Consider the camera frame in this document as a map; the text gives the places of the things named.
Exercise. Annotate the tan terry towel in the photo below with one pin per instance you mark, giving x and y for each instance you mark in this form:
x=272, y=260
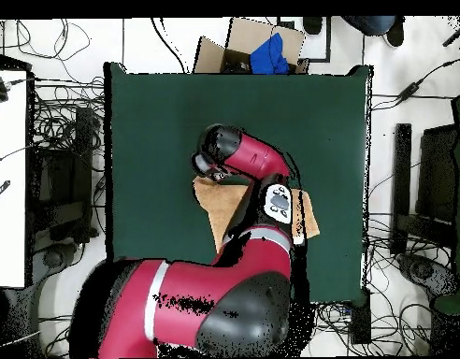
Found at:
x=218, y=202

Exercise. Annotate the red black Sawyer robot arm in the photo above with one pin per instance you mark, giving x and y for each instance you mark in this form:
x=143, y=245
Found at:
x=215, y=284

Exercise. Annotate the dark green table cloth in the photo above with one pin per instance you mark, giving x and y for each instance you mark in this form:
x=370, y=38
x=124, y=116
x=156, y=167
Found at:
x=159, y=131

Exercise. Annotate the blue garment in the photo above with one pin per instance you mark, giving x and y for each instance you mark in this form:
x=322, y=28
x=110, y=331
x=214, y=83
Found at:
x=269, y=58

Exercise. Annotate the open cardboard box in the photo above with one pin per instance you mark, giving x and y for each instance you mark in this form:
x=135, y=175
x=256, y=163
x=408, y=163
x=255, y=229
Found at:
x=248, y=35

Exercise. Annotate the black equipment rack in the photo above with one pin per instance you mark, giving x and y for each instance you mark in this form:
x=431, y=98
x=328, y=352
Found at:
x=61, y=179

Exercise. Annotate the black upright stand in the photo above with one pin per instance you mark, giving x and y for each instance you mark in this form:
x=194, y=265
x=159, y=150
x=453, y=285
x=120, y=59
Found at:
x=402, y=168

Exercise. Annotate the black round floor foot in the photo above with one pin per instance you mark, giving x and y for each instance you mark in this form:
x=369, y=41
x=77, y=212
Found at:
x=53, y=258

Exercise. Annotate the small black box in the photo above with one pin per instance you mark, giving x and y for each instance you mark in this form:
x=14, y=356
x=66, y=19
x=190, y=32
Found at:
x=361, y=318

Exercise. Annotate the white desk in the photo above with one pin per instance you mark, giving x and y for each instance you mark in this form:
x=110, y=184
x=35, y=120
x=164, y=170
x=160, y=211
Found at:
x=7, y=168

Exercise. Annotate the person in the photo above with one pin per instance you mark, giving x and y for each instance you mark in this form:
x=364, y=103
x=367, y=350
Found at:
x=372, y=24

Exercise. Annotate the black bar with white print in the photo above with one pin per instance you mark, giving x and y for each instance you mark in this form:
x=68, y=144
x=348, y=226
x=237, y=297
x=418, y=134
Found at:
x=0, y=191

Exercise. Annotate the dark grey chair base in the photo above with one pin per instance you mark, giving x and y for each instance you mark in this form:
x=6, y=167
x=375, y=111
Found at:
x=424, y=271

